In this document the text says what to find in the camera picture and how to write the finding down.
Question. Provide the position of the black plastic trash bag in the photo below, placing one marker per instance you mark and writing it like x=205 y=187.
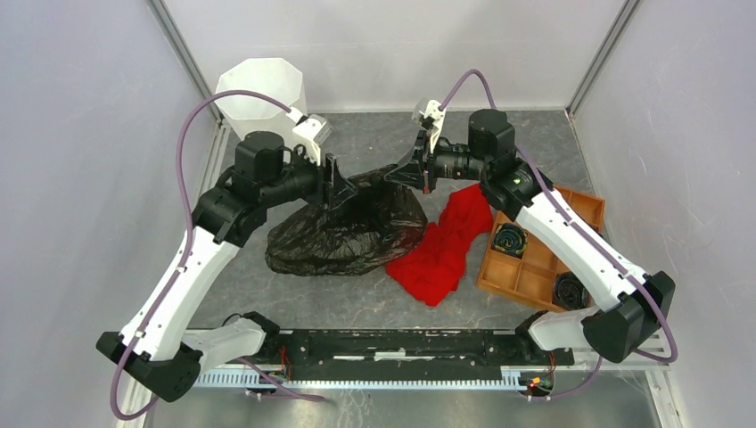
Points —
x=383 y=222

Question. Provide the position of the black rolled item in tray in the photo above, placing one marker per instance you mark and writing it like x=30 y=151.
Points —
x=569 y=292

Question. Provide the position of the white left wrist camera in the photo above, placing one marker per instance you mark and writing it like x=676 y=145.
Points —
x=308 y=133

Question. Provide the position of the white toothed cable strip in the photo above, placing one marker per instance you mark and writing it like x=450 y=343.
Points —
x=247 y=378

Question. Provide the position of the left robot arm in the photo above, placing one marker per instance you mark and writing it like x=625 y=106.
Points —
x=154 y=348

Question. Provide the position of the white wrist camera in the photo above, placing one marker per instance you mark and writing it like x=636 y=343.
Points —
x=428 y=114
x=308 y=133

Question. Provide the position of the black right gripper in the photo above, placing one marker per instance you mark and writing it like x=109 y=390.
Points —
x=419 y=175

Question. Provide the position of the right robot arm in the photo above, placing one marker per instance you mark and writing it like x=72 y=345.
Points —
x=630 y=309

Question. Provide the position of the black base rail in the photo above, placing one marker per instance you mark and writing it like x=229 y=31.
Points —
x=394 y=355

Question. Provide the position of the orange compartment tray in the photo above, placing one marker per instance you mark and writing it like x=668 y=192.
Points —
x=528 y=280

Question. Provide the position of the red cloth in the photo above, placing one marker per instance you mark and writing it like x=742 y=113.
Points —
x=434 y=269

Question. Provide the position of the dark rolled sock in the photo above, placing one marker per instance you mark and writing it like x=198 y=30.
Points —
x=510 y=240

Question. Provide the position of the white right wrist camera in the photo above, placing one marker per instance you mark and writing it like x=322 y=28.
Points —
x=428 y=114

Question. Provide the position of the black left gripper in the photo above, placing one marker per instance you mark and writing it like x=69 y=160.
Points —
x=332 y=177

